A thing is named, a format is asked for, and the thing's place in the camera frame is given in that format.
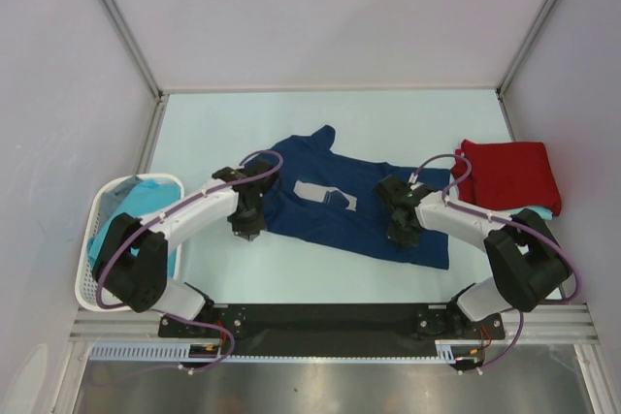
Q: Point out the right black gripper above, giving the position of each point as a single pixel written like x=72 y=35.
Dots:
x=396 y=236

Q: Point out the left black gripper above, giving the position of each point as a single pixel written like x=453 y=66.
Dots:
x=246 y=230

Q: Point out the navy blue t shirt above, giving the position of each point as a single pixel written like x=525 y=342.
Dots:
x=327 y=199

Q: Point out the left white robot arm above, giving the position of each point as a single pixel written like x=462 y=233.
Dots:
x=132 y=263

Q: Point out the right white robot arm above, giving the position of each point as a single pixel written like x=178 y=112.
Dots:
x=526 y=262

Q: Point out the turquoise t shirt in basket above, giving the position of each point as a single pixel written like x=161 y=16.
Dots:
x=148 y=196

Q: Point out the folded red t shirt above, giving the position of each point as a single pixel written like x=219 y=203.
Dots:
x=506 y=176

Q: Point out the grey shirt in basket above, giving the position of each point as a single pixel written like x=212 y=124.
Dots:
x=111 y=200

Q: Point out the folded light blue t shirt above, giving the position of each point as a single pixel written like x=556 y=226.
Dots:
x=543 y=212

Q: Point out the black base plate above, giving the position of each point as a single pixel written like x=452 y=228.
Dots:
x=348 y=330

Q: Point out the light blue cable duct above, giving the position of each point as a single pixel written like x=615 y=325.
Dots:
x=154 y=352

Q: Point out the aluminium frame rail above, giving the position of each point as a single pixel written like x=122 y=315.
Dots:
x=548 y=324

